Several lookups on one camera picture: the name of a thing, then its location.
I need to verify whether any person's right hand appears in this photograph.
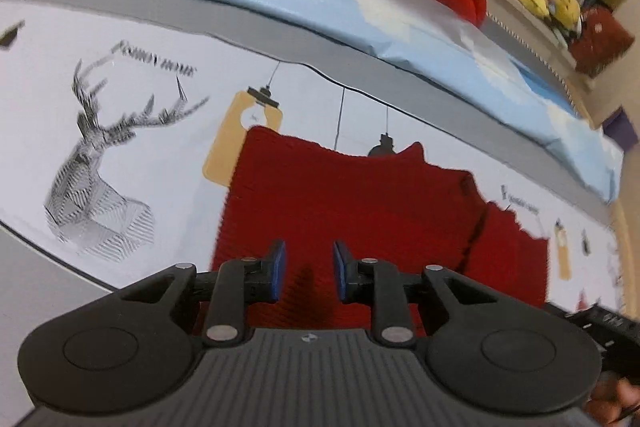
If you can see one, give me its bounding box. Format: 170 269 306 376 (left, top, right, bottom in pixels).
585 372 640 427

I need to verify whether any dark red knitted sweater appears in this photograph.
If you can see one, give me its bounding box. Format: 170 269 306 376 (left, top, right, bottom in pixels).
192 127 551 343

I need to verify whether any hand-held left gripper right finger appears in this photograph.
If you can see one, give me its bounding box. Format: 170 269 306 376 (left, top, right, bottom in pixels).
333 240 501 349

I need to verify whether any grey printed bed sheet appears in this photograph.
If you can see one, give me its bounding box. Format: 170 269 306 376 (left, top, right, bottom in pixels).
0 0 626 423

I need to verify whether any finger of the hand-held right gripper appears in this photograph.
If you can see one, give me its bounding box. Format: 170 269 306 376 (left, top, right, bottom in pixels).
544 302 640 348

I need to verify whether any dark red cushion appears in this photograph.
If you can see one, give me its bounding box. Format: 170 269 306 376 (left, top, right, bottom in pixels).
570 7 636 78

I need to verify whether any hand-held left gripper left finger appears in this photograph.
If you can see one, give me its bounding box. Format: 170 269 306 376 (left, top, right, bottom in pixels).
120 240 287 349

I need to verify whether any yellow round plush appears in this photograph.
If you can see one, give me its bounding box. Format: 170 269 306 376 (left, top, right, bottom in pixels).
547 0 583 30

